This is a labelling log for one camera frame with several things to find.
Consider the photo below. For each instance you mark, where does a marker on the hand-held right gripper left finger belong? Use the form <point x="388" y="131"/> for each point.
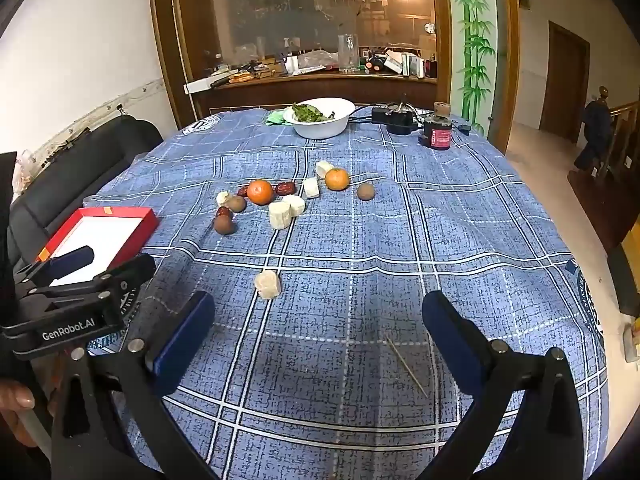
<point x="185" y="340"/>

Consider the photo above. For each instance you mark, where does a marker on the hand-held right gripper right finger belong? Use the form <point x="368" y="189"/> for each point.
<point x="447" y="335"/>

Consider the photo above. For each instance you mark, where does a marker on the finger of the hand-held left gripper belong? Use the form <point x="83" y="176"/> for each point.
<point x="70" y="262"/>
<point x="125" y="272"/>

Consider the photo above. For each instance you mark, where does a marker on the red shallow box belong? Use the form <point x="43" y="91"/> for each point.
<point x="110" y="235"/>

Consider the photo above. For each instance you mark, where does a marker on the person's left hand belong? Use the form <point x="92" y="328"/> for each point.
<point x="14" y="400"/>

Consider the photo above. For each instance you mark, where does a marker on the wooden toothpick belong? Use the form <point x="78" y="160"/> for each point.
<point x="407" y="367"/>

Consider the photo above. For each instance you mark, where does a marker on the black leather sofa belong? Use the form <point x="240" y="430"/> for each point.
<point x="100" y="155"/>

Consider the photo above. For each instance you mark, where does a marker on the blue plaid tablecloth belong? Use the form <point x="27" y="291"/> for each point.
<point x="350" y="260"/>

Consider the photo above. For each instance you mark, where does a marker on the orange tangerine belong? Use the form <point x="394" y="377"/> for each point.
<point x="260" y="191"/>
<point x="337" y="178"/>

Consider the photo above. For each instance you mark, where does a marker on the white flat box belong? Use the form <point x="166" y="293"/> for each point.
<point x="197" y="86"/>

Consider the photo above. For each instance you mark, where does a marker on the dark cylinder with red label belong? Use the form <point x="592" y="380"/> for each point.
<point x="436" y="132"/>

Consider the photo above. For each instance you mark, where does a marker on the green cloth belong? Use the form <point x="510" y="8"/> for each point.
<point x="274" y="118"/>

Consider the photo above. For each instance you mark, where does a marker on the black power adapter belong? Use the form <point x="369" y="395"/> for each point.
<point x="395" y="120"/>

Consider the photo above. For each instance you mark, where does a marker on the orange packet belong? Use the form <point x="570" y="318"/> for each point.
<point x="242" y="77"/>

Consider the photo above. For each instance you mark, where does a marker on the green leafy vegetables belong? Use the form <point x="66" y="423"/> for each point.
<point x="310" y="112"/>

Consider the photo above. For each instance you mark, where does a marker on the white bowl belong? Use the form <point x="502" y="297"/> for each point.
<point x="320" y="122"/>

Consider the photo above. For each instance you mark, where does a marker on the dark garment on railing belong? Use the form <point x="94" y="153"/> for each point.
<point x="596" y="127"/>

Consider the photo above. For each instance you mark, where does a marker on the brown wooden door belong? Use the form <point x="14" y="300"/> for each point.
<point x="565" y="80"/>

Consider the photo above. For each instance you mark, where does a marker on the clear plastic bag on counter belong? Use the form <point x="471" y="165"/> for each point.
<point x="317" y="58"/>

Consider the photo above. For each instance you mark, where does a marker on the clear glass pitcher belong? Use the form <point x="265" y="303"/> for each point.
<point x="348" y="55"/>

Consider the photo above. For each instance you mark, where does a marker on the bamboo print panel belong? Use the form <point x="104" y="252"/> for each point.
<point x="472" y="35"/>

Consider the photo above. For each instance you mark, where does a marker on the black wall plug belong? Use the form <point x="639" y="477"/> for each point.
<point x="119" y="108"/>

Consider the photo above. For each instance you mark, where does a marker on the wooden partition frame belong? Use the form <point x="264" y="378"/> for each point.
<point x="167" y="35"/>

